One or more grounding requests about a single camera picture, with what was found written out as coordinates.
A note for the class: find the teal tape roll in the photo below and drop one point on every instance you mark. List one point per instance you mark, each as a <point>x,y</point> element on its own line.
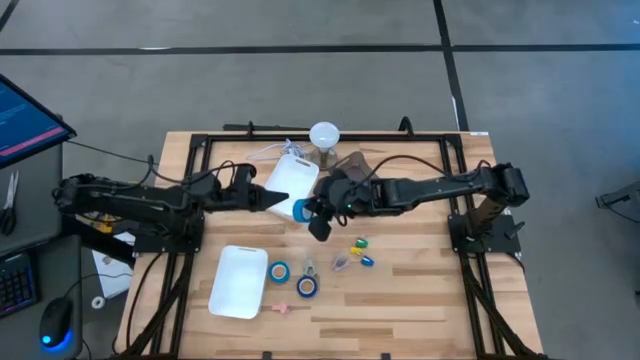
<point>295,210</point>
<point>271,272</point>

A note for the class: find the white plastic bin with tag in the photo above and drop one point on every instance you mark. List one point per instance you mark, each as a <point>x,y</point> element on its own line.
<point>292,175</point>

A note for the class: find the black floor stand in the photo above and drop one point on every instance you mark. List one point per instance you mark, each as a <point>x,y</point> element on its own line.
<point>620,200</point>

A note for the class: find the dark plastic bin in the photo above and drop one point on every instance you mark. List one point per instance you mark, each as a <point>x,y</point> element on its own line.
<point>357,162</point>

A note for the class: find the green mini stapler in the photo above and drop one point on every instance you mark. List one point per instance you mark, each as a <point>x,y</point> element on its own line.
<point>362,243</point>

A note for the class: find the grey side desk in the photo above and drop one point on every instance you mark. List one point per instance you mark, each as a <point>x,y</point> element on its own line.
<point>35,210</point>

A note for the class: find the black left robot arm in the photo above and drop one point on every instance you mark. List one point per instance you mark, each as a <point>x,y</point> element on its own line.
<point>125,197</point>

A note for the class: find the grey staple remover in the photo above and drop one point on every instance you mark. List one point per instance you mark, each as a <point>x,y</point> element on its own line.
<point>310,270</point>

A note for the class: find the small white tape roll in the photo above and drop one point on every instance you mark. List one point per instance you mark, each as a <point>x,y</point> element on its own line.
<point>94,302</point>

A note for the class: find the black keyboard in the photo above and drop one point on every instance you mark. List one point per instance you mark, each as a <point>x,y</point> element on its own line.
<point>17,285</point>

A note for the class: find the black aluminium table frame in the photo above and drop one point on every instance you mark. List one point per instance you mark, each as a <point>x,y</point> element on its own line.
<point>230,137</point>

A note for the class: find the dark blue tape roll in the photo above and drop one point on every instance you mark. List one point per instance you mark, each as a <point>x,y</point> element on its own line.
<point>298,287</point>

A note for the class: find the blue mini stapler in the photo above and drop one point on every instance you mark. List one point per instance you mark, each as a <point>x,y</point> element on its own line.
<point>368,261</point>

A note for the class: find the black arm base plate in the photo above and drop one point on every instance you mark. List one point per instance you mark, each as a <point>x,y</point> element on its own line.
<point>150,245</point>
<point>500,242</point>

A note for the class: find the black computer mouse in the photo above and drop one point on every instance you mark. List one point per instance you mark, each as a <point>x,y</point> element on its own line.
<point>55,320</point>

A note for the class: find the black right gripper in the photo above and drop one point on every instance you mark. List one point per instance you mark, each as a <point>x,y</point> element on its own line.
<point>355,197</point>

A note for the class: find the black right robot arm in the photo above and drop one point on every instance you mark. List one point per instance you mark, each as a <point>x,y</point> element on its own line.
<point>430,190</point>

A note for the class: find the pink staple remover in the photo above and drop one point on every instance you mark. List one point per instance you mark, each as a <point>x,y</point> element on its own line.
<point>283,308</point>

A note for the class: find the plain white plastic bin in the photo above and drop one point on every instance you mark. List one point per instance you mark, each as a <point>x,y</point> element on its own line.
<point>237,285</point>

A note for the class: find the white bulb table lamp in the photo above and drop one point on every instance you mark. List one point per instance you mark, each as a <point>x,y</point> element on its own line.
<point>324,134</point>

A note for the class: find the computer monitor with blue screen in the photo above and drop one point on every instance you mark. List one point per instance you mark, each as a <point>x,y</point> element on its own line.
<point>25,125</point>

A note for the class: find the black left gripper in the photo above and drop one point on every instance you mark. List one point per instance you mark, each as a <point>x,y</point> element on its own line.
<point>240,200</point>

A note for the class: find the yellow mini stapler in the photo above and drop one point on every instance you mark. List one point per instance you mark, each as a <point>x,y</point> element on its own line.
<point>356,251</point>

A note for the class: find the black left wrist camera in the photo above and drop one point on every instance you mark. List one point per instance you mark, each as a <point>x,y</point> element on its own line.
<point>246,174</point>

